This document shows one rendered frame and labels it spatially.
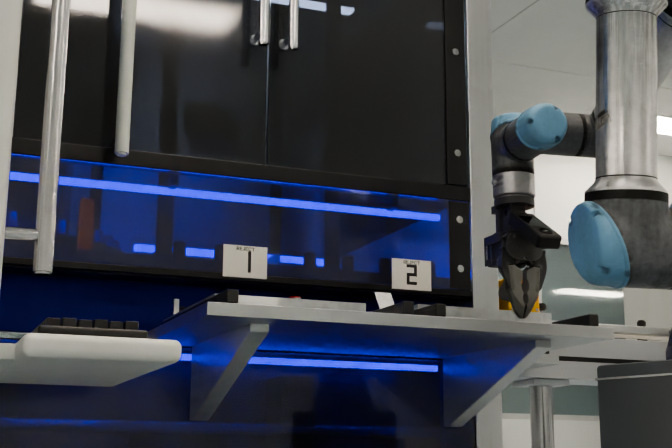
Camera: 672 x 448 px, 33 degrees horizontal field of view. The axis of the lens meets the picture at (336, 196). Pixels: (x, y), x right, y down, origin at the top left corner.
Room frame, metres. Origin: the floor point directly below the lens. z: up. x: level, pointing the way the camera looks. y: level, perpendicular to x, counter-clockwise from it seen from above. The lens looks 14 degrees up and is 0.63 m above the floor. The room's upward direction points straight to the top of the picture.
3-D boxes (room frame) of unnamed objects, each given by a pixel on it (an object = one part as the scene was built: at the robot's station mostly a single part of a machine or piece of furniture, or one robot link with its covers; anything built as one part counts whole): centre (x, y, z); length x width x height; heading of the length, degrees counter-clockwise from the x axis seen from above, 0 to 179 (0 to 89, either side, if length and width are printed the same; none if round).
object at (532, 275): (1.98, -0.33, 0.95); 0.06 x 0.03 x 0.09; 22
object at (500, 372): (2.08, -0.29, 0.79); 0.34 x 0.03 x 0.13; 22
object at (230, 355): (1.89, 0.18, 0.79); 0.34 x 0.03 x 0.13; 22
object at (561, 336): (1.99, -0.05, 0.87); 0.70 x 0.48 x 0.02; 112
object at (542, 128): (1.88, -0.36, 1.21); 0.11 x 0.11 x 0.08; 14
